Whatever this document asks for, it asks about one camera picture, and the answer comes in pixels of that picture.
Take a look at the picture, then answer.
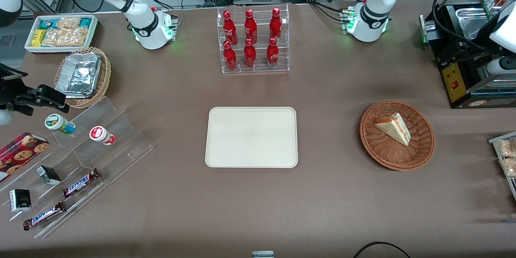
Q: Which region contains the small black carton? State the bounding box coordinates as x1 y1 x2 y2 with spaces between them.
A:
36 165 62 186
9 189 32 213

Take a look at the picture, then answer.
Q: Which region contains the red yogurt cup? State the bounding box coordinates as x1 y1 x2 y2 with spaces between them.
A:
89 126 117 146

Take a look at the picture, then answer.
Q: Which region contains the red cola bottle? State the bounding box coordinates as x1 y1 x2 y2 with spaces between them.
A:
223 10 238 46
244 9 258 44
243 38 257 69
223 40 238 71
269 7 283 42
266 37 280 69

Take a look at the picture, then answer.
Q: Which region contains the grey metal snack tray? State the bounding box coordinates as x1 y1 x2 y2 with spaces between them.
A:
488 131 516 202

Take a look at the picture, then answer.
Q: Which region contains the beige plastic tray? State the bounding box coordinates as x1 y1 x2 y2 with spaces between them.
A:
205 107 298 169

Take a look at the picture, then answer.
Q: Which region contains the brown wicker basket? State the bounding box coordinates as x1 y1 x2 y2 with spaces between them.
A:
360 100 436 171

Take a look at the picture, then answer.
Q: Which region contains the aluminium foil container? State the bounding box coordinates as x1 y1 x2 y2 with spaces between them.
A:
55 52 102 99

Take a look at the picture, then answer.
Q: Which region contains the black floor cable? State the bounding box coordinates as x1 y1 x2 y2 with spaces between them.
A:
353 241 412 258

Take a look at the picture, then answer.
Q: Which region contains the clear acrylic stepped stand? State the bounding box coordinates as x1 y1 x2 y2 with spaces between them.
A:
0 96 155 239

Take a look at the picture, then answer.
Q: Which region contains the black food warmer appliance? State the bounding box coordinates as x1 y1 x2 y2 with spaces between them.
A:
418 0 516 109

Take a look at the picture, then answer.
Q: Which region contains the white snack tray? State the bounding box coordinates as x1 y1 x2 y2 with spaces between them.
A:
24 15 100 54

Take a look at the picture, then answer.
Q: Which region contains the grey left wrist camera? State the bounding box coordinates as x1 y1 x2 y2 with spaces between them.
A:
485 56 516 75

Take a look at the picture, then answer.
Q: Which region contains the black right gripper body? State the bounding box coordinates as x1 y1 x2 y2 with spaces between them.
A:
0 64 29 102

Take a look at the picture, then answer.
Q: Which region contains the green yogurt cup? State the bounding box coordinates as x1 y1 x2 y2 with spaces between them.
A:
44 114 76 135

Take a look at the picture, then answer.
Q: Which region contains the clear acrylic bottle rack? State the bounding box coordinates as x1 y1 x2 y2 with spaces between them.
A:
217 4 290 75

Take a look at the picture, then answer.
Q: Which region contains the red cookie box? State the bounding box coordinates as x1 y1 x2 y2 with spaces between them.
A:
0 132 50 183

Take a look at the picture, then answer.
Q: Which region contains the triangular sandwich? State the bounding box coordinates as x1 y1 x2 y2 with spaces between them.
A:
374 112 411 147

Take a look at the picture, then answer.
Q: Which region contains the steel pan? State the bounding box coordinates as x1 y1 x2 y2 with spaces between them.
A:
455 7 491 42

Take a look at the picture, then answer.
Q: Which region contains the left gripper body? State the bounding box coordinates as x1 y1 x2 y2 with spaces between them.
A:
464 28 495 65

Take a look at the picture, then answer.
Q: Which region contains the yellow snack pack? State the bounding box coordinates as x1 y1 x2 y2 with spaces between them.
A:
31 29 47 48

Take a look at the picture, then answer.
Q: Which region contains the clear pastry bag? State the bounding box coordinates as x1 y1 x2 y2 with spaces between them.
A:
497 138 516 158
500 158 516 178

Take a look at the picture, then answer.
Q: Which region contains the clear cracker bag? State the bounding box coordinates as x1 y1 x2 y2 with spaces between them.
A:
41 28 67 47
64 27 89 47
56 17 81 30

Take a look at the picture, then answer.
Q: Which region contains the Snickers chocolate bar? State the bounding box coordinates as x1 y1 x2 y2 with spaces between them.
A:
23 201 67 231
62 168 101 198

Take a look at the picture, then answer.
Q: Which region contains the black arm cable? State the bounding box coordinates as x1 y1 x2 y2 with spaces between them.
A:
422 0 486 52

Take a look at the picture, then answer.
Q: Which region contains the light wicker basket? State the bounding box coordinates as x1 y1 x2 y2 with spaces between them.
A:
54 46 112 109

